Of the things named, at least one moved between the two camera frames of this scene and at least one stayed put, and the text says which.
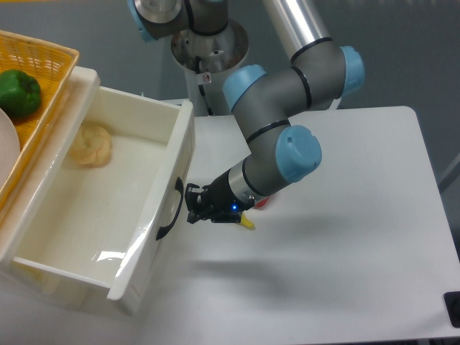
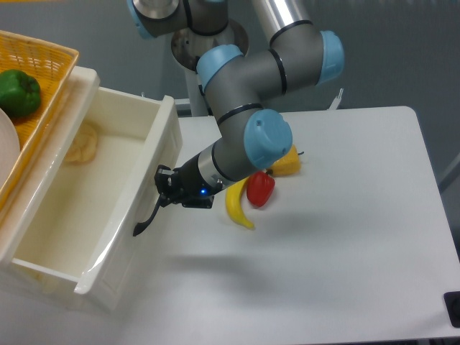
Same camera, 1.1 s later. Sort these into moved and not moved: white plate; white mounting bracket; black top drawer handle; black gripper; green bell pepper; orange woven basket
Moved: black gripper; black top drawer handle
Not moved: white mounting bracket; green bell pepper; orange woven basket; white plate
